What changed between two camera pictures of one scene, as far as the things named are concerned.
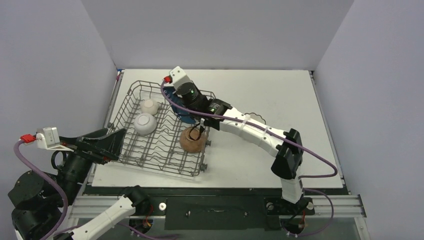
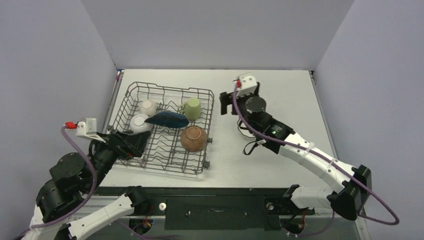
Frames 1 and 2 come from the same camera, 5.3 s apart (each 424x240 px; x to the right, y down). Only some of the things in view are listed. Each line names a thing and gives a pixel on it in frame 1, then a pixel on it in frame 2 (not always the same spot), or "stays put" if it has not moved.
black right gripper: [180, 108] -> [230, 100]
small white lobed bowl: [150, 106] stays put
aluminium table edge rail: [311, 73] stays put
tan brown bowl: [191, 146] stays put
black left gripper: [101, 149] -> [127, 145]
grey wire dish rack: [156, 135] stays put
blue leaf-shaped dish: [185, 116] -> [169, 119]
